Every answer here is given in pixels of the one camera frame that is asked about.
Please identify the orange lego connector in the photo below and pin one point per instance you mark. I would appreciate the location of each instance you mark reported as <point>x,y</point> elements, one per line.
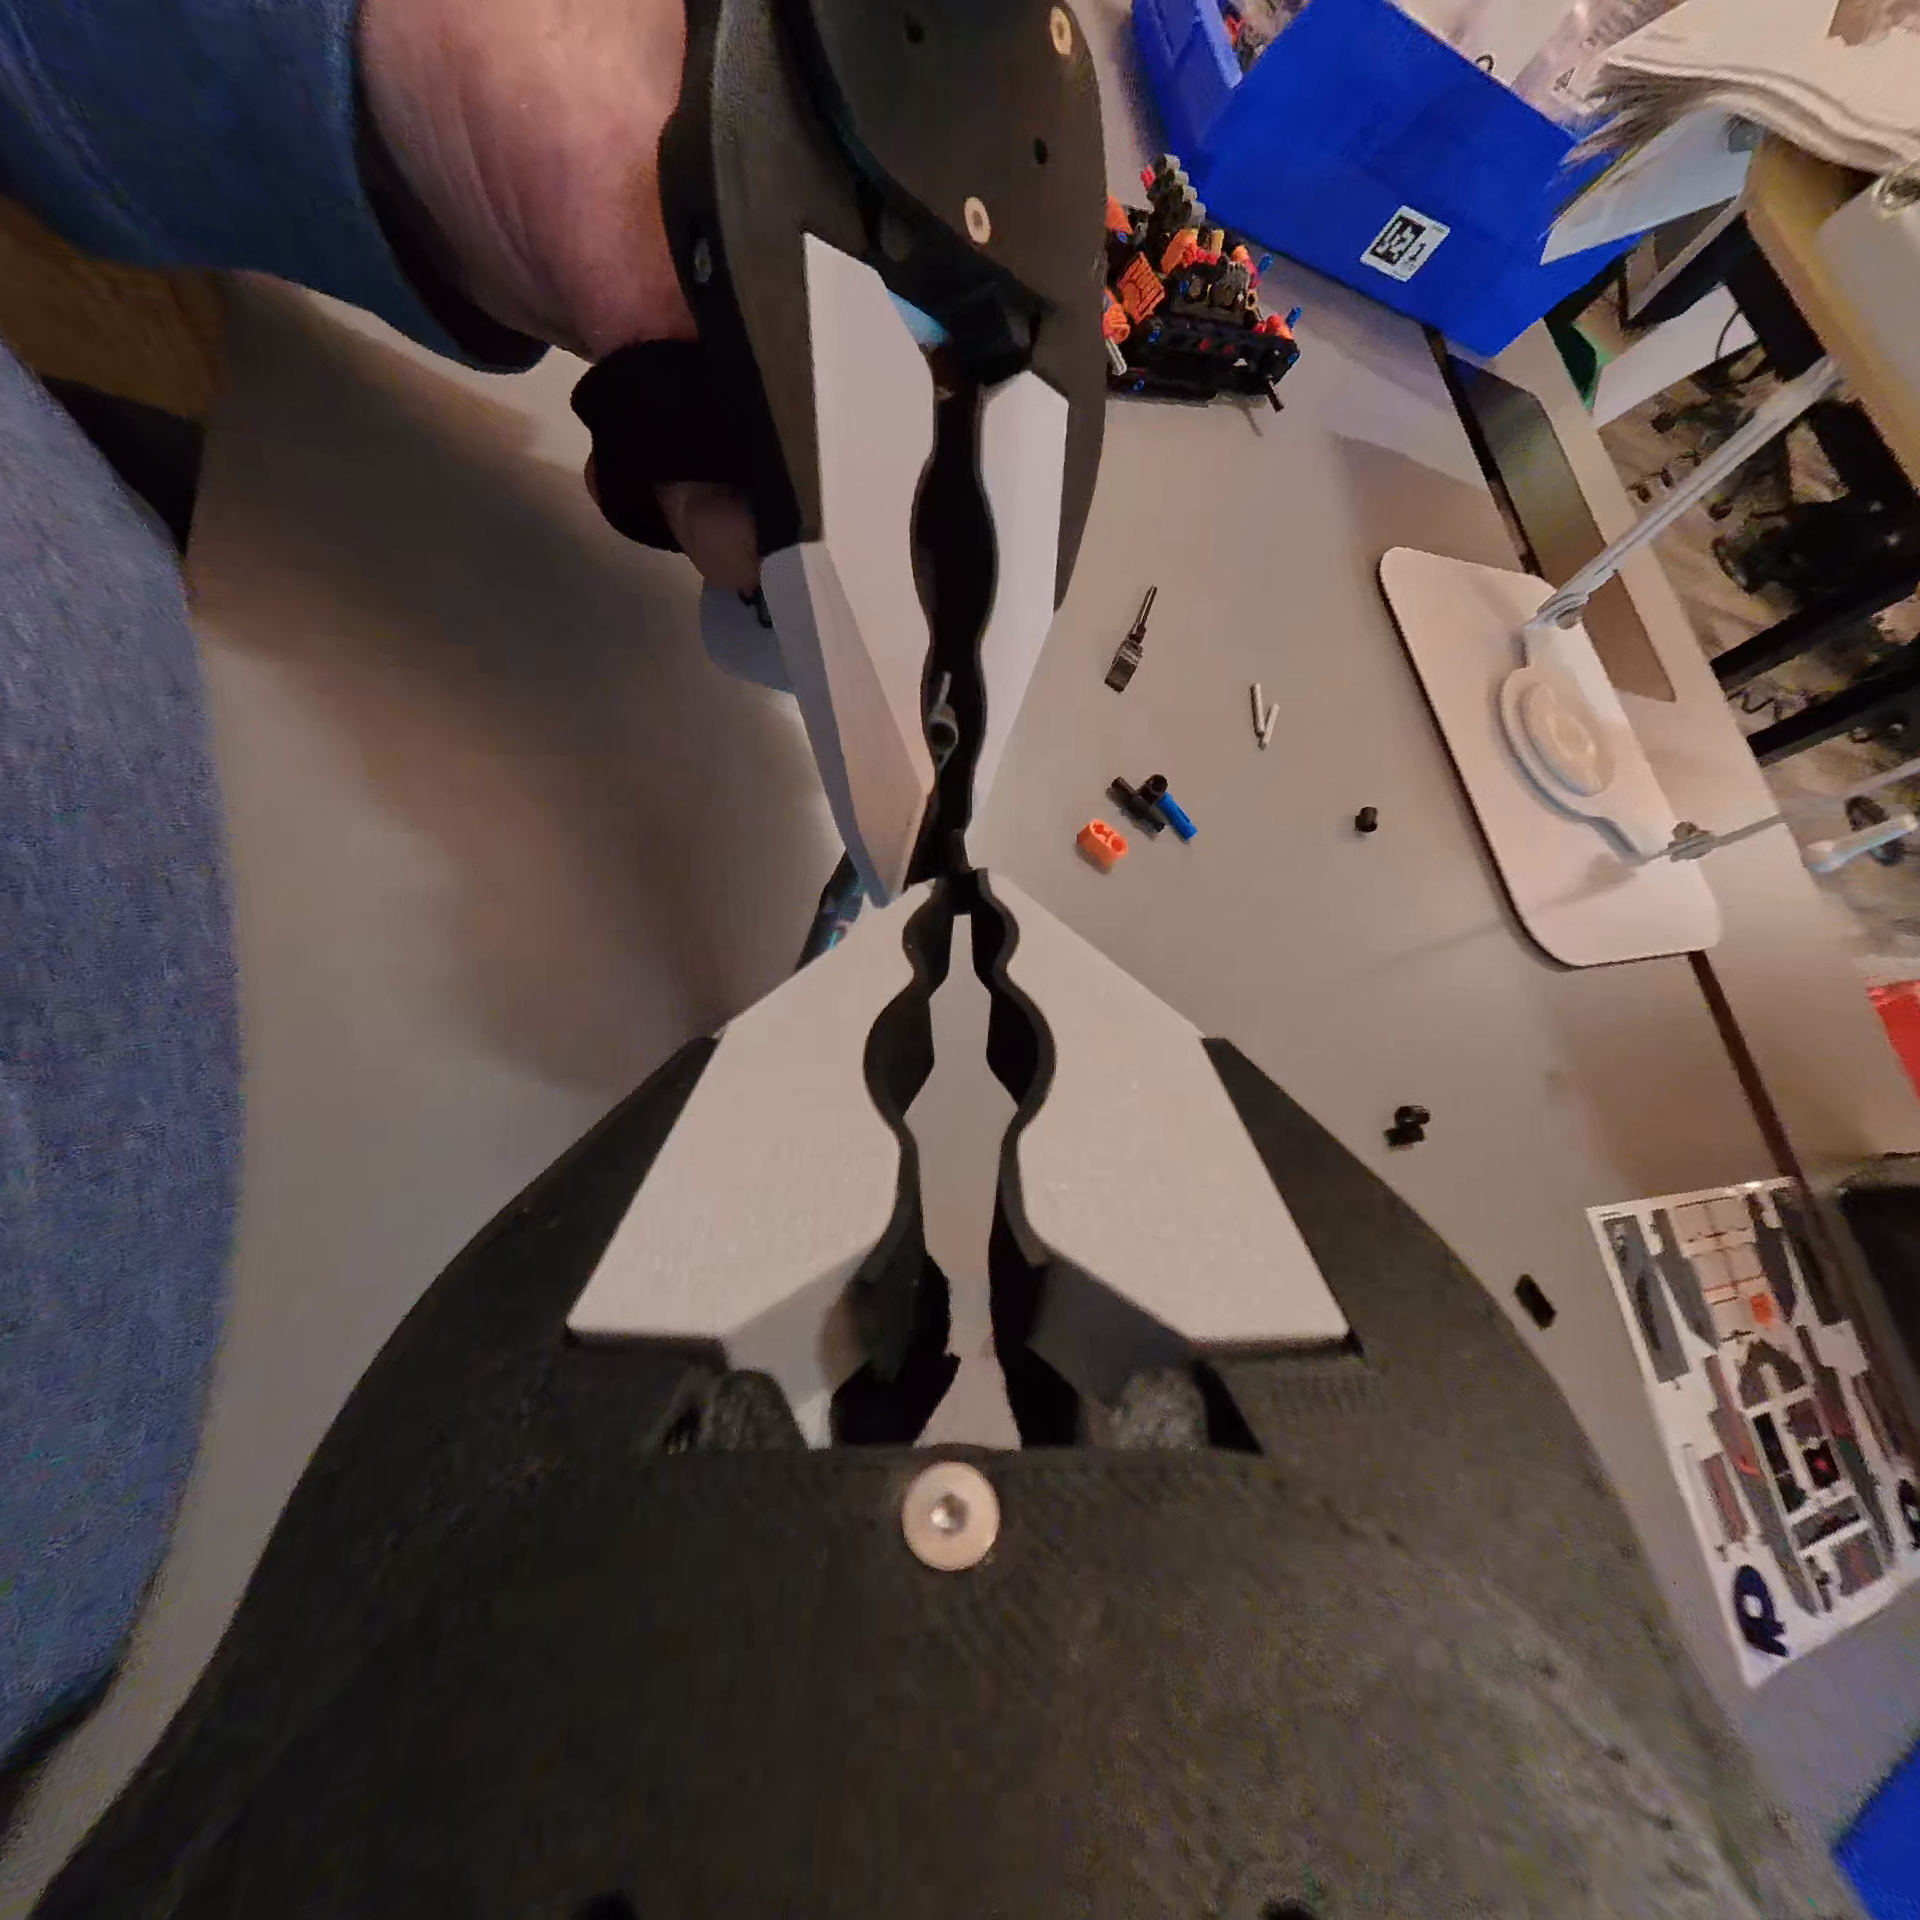
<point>1103,844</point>

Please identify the blue bin with square tag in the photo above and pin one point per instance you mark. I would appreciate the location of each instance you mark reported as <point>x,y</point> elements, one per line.
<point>1349,135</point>

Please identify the person's left hand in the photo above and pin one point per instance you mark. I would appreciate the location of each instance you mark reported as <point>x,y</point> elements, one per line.
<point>525,165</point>

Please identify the black lego axle with lever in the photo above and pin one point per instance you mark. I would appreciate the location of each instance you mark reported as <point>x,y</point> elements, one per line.
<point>1129,646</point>

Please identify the blue lego pin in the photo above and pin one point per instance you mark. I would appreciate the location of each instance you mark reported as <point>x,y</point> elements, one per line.
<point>1181,820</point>

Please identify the sticker sheet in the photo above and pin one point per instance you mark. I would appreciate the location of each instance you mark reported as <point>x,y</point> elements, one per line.
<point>1756,1424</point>

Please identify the grey curved lego panel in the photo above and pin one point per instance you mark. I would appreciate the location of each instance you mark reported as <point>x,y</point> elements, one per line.
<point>942,735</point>

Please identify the black lego pin connector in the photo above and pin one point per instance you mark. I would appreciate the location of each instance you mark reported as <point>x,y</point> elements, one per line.
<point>1407,1126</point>

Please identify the black lego axle connector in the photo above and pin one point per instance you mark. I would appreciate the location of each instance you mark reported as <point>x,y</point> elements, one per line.
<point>1145,796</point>

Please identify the person's left forearm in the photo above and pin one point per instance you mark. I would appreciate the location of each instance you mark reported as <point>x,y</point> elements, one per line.
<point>182,135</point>

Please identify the lego car chassis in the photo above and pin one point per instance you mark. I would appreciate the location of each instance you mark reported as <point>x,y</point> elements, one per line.
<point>1201,316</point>

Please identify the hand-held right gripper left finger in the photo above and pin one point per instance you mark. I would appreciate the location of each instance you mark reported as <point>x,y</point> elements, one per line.
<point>751,1185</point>

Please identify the pale booklet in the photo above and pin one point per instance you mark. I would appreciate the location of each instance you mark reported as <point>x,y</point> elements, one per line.
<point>1643,189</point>

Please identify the black lego tile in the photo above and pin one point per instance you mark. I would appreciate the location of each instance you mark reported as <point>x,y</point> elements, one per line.
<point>1532,1300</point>

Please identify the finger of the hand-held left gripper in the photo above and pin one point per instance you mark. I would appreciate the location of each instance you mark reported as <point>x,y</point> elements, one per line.
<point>857,646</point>
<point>1028,495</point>

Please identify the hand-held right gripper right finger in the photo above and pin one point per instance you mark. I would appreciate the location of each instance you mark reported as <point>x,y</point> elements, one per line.
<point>1171,1200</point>

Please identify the beige box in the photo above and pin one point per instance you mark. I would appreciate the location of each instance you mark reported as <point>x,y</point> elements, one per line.
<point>1861,284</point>

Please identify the small black lego pin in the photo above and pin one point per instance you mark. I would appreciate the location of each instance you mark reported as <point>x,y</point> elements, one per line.
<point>963,863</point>

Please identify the white stand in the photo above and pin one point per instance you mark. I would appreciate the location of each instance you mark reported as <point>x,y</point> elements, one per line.
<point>1561,744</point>

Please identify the small blue parts bin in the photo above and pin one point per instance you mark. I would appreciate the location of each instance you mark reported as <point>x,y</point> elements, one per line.
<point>1178,61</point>

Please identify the stack of papers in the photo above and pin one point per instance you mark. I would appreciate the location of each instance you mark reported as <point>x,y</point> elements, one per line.
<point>1756,66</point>

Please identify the white rounded pad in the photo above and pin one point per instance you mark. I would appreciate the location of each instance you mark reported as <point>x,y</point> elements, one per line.
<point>1470,869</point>

